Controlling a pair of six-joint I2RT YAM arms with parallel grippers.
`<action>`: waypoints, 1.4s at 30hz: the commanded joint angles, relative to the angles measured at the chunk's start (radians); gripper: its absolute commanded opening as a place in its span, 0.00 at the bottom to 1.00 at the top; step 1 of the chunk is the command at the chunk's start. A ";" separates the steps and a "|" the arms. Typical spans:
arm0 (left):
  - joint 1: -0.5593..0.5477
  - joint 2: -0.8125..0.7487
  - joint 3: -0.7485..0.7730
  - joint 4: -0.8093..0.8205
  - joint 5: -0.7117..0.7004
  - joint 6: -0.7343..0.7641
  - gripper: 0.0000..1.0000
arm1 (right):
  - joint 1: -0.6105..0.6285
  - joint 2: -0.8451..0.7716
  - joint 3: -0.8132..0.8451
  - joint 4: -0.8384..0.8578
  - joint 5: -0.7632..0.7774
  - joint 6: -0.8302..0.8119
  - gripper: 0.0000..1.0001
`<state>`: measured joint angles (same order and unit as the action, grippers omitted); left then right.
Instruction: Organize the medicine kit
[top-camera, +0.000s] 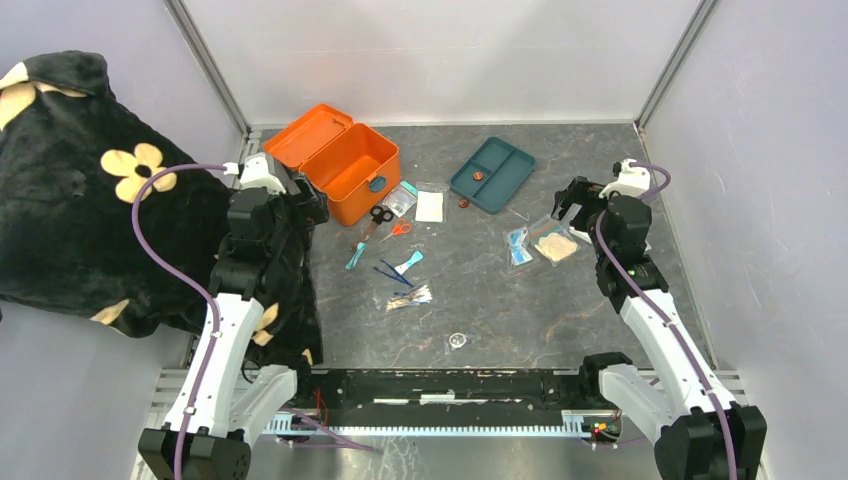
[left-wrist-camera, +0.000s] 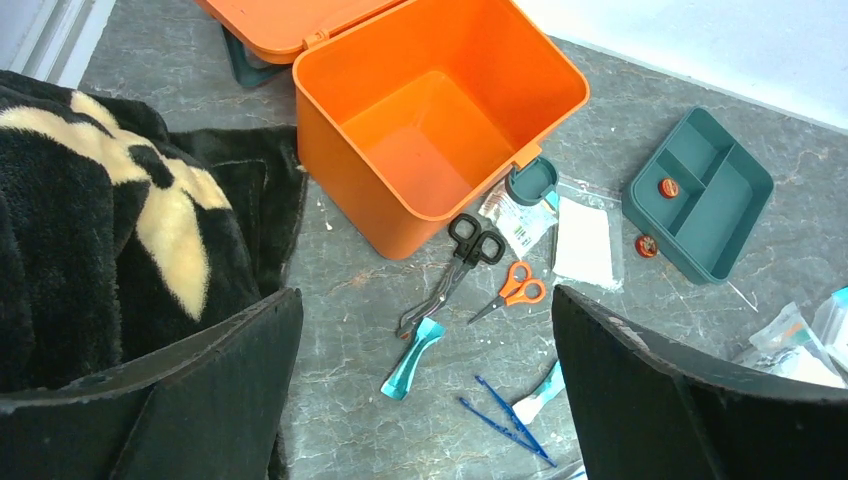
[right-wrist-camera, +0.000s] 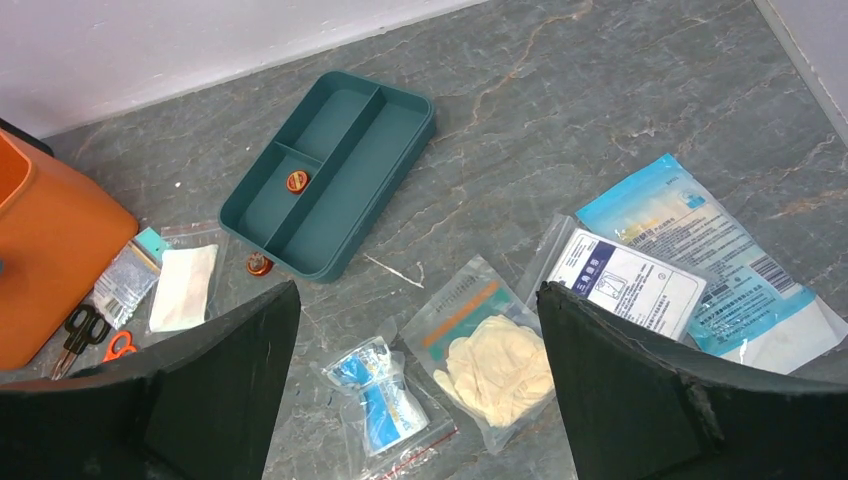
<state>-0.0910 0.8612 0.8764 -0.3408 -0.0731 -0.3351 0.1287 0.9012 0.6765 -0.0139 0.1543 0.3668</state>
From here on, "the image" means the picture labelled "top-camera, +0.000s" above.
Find beige bandage clear bag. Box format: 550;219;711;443
528;217;580;266

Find blue alcohol wipes bag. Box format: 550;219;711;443
506;227;534;269

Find white gauze pad bag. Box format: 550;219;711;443
414;182;449;223

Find cotton swabs clear bag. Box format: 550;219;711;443
385;285;433;313

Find small items teal-header bag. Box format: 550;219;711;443
382;181;418;217

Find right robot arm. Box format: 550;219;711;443
551;159;767;479

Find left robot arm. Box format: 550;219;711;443
131;153;326;479

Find orange medicine kit box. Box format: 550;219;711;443
263;104;401;226

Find teal scissor sheath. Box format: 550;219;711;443
345;242;367;271

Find teal divided tray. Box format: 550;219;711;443
449;137;536;214

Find blue plastic tweezers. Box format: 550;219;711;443
373;260;415;289

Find teal white tube packet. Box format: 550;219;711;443
394;250;423;275

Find small round clear packet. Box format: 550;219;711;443
444;332;472;354

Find black floral blanket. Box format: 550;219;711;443
0;50;325;367

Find black handled scissors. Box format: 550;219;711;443
352;205;395;251

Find orange handled scissors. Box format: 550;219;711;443
380;219;412;243

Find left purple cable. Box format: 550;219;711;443
131;162;230;480

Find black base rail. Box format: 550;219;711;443
287;369;616;428

